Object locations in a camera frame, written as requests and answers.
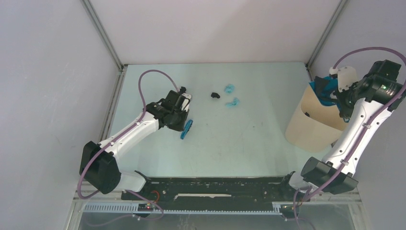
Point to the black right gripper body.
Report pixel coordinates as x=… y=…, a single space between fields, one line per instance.
x=347 y=99

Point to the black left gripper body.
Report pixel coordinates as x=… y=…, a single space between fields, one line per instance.
x=178 y=121

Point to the blue dustpan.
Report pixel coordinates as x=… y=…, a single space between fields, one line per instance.
x=328 y=98

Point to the blue hand brush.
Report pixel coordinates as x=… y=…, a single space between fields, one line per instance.
x=187 y=127

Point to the black paper scrap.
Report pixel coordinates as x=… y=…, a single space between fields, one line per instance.
x=215 y=95
x=182 y=88

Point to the light blue scrap top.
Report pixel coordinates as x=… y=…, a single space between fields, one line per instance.
x=229 y=88

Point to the light blue scrap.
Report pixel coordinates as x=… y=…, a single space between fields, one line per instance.
x=235 y=102
x=229 y=88

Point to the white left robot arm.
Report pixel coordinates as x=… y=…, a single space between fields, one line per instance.
x=101 y=163

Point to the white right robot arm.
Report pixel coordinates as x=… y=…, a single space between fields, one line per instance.
x=366 y=104

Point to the beige waste bin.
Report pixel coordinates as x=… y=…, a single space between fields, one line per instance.
x=318 y=131

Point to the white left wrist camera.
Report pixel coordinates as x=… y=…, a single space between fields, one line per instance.
x=186 y=102

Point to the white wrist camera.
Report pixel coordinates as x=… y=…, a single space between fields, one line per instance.
x=186 y=102
x=346 y=76

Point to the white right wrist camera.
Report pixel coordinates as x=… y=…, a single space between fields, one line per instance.
x=346 y=76

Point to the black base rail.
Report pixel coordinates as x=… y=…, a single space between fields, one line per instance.
x=219 y=194

